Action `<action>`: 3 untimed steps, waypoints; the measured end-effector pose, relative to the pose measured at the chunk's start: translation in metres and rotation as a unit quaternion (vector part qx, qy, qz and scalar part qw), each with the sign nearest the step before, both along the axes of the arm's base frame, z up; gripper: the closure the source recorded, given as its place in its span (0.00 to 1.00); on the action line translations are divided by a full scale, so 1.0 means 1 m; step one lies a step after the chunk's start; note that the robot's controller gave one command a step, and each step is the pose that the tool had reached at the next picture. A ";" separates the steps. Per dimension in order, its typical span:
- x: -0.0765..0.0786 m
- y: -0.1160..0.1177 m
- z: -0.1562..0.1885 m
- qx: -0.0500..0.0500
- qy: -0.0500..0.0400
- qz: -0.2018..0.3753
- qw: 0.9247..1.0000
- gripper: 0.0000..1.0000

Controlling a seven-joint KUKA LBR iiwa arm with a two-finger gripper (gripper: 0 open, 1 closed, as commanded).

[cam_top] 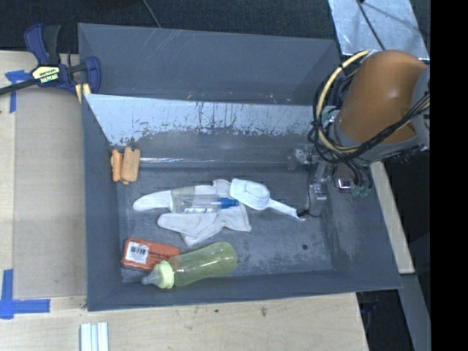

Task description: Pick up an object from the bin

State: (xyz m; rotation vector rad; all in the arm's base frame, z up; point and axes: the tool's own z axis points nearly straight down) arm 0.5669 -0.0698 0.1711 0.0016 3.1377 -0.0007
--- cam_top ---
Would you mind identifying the orange sponge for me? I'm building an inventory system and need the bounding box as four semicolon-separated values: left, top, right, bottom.
110;146;142;186

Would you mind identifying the white cloth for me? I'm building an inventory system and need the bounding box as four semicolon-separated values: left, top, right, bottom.
132;178;253;249

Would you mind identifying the white rounded object with handle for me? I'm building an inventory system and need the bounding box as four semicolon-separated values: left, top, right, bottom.
229;177;307;222

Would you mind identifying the pale wood board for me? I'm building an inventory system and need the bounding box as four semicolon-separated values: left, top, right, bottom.
12;86;416;301

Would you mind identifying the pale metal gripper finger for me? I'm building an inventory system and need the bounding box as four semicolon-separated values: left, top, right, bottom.
308;182;329;218
286;143;317;172

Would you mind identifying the clear bottle with blue cap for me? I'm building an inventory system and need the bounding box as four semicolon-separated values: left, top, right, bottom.
171;193;240;215

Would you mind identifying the yellow-green baby bottle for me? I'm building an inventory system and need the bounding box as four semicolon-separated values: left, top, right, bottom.
141;241;239;290

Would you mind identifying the grey metal bin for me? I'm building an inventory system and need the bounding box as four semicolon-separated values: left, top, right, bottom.
77;22;404;312

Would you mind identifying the orange packet with barcode label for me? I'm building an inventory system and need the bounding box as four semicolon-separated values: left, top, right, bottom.
121;237;181;272

